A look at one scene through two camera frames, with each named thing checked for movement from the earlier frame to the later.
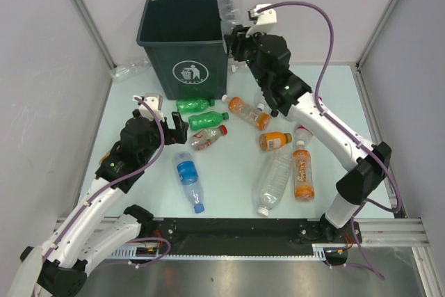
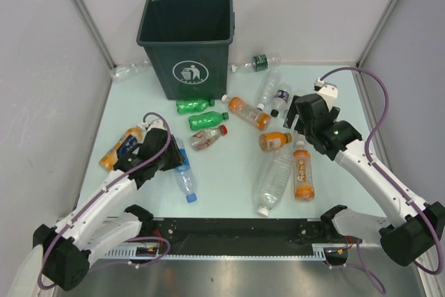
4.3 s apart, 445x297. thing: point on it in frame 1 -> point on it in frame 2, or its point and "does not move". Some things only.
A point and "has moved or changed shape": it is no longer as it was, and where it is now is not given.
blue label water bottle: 188,174 has moved or changed shape
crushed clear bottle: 130,69 does not move
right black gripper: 236,41 -> 291,115
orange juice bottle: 271,140 does not move
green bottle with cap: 206,119 does not move
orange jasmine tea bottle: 304,185 does not move
